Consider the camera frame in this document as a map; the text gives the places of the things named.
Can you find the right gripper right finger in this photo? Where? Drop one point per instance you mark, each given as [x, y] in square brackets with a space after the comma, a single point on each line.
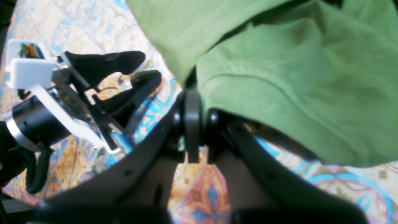
[263, 191]

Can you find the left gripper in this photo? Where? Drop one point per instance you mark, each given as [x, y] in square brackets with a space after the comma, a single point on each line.
[62, 109]

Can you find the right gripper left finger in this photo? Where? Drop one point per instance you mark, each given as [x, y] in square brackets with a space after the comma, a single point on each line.
[135, 190]

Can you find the green t-shirt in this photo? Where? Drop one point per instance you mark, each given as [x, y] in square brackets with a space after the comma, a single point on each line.
[320, 72]

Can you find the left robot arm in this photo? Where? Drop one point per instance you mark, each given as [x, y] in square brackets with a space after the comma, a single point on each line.
[14, 161]

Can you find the patterned tablecloth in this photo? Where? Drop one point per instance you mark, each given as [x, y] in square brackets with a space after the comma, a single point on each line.
[199, 193]

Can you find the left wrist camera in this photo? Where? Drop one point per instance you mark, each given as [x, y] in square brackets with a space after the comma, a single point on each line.
[28, 63]

